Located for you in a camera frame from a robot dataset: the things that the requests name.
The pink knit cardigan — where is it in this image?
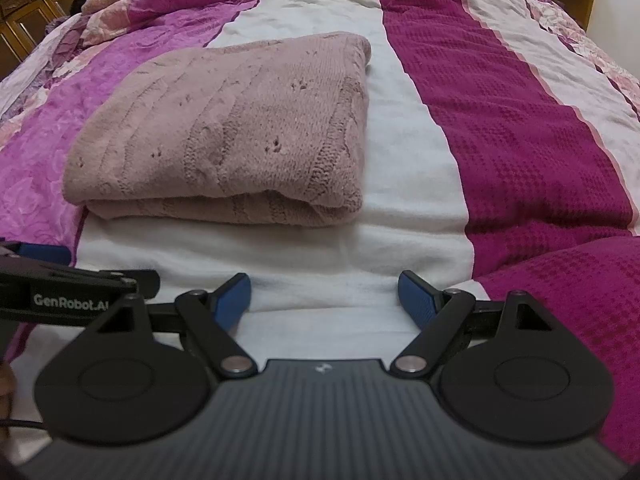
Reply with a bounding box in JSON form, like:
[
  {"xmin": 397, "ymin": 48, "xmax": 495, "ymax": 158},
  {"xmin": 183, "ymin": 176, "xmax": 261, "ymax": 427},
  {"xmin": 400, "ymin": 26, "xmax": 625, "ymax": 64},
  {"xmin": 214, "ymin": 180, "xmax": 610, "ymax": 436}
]
[{"xmin": 62, "ymin": 31, "xmax": 374, "ymax": 227}]

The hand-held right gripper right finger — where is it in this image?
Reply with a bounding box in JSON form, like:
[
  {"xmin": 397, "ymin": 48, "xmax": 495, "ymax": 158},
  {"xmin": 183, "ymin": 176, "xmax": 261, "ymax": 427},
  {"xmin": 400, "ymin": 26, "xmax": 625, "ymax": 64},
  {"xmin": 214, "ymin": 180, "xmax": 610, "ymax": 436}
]
[{"xmin": 388, "ymin": 269, "xmax": 557, "ymax": 377}]

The black cable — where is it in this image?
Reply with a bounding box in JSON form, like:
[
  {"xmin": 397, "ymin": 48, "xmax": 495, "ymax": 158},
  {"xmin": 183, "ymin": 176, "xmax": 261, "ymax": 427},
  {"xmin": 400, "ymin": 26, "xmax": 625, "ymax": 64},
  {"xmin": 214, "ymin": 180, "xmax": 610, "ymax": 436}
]
[{"xmin": 0, "ymin": 419, "xmax": 49, "ymax": 432}]

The carved wooden cabinet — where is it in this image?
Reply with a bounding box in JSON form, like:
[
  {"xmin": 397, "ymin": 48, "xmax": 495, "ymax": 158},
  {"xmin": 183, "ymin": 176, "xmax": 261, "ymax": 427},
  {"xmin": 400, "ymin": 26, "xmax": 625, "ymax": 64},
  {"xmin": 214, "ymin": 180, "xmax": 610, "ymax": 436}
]
[{"xmin": 0, "ymin": 0, "xmax": 107, "ymax": 82}]

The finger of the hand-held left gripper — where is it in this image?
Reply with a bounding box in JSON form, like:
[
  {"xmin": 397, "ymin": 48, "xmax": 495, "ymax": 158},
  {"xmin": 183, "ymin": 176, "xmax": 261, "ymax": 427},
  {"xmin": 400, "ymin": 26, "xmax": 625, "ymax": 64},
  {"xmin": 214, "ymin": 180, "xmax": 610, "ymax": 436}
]
[{"xmin": 0, "ymin": 241, "xmax": 162, "ymax": 295}]

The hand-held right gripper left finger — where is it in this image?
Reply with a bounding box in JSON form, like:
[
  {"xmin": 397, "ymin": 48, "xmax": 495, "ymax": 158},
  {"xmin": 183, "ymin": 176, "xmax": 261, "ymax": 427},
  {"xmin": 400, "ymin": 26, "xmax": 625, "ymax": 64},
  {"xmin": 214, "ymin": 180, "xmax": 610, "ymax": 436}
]
[{"xmin": 94, "ymin": 272, "xmax": 260, "ymax": 379}]

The purple patchwork quilt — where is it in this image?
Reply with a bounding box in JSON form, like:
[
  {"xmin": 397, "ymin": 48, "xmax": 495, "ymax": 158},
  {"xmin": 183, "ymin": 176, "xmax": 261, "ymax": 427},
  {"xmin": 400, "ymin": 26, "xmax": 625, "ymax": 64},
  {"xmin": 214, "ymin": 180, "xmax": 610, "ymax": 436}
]
[{"xmin": 0, "ymin": 0, "xmax": 640, "ymax": 480}]

